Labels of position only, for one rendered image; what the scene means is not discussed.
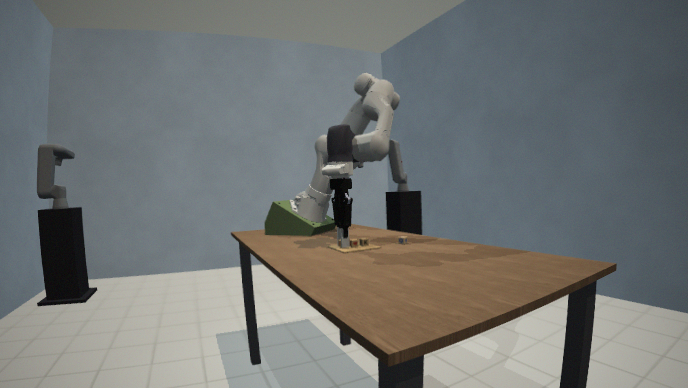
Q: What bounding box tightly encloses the tan square mat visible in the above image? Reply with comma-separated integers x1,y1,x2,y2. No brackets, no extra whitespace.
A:
328,243,380,253

